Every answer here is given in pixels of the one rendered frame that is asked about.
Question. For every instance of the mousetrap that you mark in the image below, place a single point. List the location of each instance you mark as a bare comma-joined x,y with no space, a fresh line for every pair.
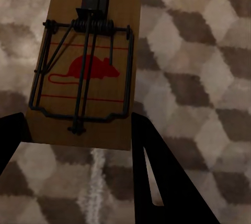
84,84

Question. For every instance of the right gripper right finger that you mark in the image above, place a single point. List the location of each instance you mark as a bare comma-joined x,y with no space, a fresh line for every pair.
183,204

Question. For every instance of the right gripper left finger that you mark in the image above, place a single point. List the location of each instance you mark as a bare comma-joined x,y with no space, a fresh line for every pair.
10,137

